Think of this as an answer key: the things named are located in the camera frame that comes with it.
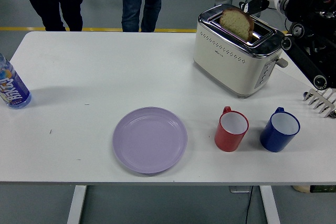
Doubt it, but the white table leg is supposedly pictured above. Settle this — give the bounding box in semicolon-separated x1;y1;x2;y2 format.
259;185;281;224
67;185;87;224

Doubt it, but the black cable under table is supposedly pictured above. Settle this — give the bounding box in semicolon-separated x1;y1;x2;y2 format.
244;186;253;224

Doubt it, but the blue label water bottle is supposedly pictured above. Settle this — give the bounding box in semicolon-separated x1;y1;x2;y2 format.
0;52;33;110

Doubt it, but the bread slice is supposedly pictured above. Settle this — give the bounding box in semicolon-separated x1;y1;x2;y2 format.
219;7;255;42

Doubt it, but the cream and chrome toaster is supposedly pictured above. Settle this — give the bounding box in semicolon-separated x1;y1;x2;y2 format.
192;3;287;100

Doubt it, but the black table control panel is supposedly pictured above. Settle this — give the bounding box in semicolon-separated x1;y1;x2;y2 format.
309;185;336;193

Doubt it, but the metal toast rack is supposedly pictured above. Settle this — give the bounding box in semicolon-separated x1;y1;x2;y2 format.
303;87;336;118

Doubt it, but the purple round plate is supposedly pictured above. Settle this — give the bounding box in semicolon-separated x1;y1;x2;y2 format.
112;106;188;175

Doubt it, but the grey toaster lever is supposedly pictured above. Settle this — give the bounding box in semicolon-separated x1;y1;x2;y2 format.
272;57;289;69

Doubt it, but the blue enamel mug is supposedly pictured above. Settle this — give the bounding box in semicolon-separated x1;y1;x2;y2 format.
259;106;300;153

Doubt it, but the red enamel mug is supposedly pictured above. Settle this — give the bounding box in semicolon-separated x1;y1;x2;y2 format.
214;106;249;153

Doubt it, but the beige rounded object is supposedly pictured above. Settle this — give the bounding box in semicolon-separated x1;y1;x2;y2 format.
292;185;311;194

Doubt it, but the grey table bracket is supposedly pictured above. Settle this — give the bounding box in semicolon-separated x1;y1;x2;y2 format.
229;186;253;193

